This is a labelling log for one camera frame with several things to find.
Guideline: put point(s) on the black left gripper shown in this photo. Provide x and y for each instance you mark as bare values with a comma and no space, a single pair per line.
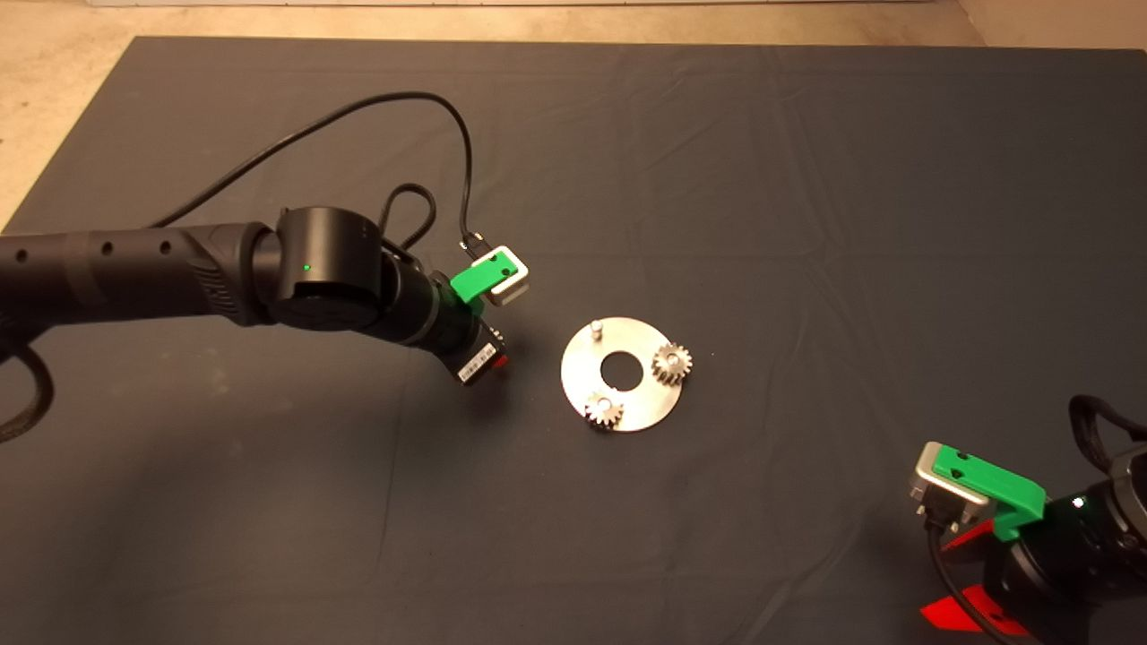
470,345

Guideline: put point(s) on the small steel planetary gear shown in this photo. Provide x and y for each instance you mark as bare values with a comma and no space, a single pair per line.
596,417
661,370

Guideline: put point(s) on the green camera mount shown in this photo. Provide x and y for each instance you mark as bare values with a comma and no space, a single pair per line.
475,279
990,481

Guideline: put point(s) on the dark grey table cloth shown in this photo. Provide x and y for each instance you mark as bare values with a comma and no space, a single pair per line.
806,179

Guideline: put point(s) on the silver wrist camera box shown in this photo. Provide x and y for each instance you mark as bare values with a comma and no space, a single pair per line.
515,287
941,493

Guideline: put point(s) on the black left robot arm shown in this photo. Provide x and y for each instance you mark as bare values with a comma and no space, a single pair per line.
179,273

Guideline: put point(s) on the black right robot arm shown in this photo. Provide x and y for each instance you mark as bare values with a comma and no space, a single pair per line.
1136,502

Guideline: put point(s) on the round metal carrier plate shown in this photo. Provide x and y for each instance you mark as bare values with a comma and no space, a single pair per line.
582,372

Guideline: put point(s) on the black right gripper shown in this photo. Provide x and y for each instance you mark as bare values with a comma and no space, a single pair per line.
1057,564

